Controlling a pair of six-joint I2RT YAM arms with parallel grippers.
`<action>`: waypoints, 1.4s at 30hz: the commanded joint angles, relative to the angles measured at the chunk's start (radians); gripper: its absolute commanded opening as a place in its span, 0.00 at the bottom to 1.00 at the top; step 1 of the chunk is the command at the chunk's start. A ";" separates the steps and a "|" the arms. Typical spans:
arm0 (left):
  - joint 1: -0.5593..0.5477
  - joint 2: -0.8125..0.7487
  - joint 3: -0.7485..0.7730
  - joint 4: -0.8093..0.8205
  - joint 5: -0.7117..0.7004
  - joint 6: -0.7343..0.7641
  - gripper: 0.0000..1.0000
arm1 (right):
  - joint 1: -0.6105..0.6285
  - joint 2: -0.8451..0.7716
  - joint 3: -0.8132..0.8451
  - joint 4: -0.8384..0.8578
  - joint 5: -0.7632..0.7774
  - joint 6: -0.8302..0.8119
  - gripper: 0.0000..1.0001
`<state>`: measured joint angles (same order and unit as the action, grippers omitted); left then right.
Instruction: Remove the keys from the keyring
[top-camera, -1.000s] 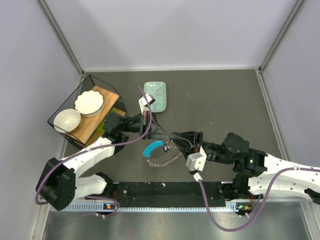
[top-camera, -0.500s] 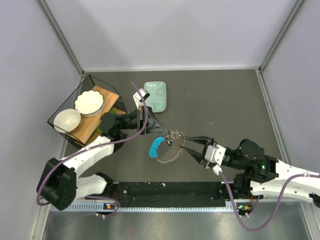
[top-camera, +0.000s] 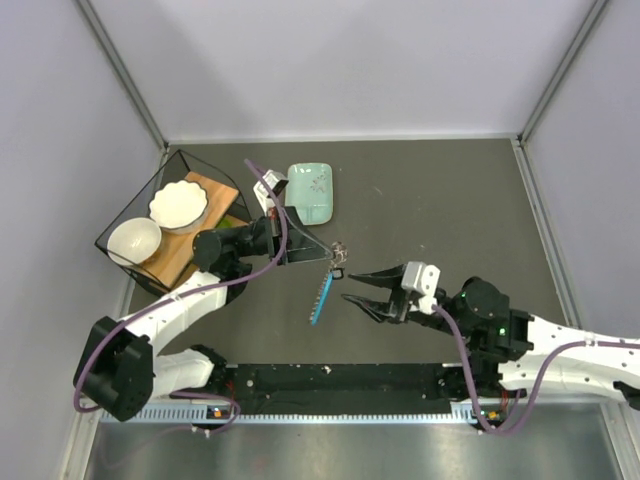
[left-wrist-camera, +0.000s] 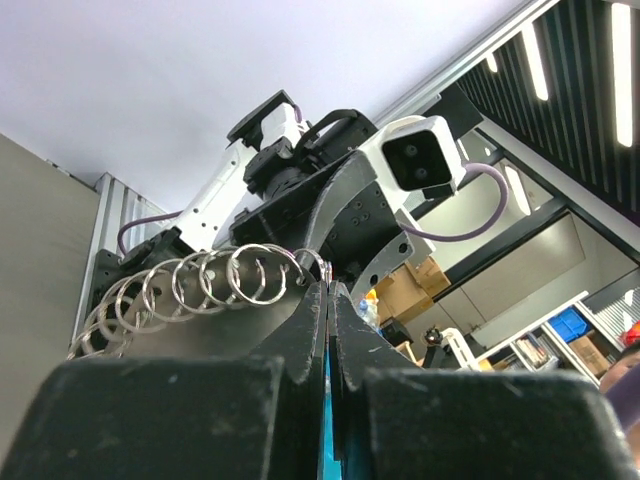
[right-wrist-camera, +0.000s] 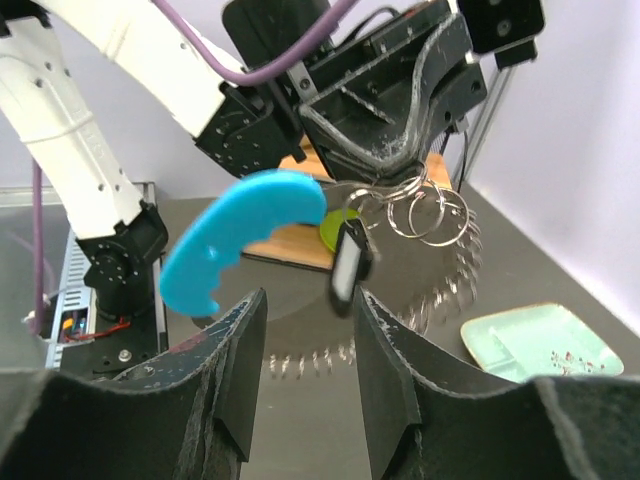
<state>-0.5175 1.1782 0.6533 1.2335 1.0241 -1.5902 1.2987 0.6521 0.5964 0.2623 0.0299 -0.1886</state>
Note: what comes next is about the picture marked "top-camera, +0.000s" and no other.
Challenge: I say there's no aluminium frame post right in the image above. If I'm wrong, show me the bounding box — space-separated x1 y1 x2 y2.
517 0 611 148

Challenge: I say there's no grey slotted cable duct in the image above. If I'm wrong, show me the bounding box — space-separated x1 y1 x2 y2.
101 401 506 425

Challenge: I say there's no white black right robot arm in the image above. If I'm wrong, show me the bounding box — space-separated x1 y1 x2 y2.
344 261 639 409

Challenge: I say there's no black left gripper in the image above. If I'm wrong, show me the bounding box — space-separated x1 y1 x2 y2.
231 206 334 266

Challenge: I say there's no black key fob tag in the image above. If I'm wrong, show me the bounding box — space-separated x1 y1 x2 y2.
331 268 344 280

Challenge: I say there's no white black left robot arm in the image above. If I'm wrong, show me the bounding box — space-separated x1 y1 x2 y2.
73 207 334 421

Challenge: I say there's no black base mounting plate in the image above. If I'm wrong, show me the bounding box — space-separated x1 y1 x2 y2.
212 363 469 401

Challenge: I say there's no wooden shelf board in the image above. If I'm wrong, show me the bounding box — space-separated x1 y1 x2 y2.
136 171 239 295

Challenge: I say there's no aluminium frame post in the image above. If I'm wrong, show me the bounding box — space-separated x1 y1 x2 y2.
517 0 611 148
73 0 169 151

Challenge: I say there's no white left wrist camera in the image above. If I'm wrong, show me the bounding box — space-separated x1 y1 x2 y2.
253 169 289 210

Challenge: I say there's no aluminium frame post left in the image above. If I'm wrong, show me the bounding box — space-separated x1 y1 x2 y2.
73 0 169 151

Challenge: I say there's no white fluted bowl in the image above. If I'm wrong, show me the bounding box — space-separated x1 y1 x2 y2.
149 180 210 234

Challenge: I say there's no black wire shelf rack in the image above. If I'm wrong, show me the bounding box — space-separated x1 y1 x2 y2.
95 150 251 296

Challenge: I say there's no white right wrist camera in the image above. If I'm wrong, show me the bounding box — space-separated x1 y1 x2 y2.
401 261 441 314

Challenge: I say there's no white round bowl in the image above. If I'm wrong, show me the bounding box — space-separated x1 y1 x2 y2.
107 217 162 267

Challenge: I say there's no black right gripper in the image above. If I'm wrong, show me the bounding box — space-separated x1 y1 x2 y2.
342 264 473 339

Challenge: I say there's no light blue rectangular tray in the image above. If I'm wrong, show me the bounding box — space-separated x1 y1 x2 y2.
285 162 334 226

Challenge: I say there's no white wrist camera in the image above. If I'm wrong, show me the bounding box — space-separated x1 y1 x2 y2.
401 261 441 314
253 169 289 210

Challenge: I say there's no green plate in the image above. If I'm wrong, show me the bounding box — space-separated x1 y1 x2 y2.
216 215 238 229

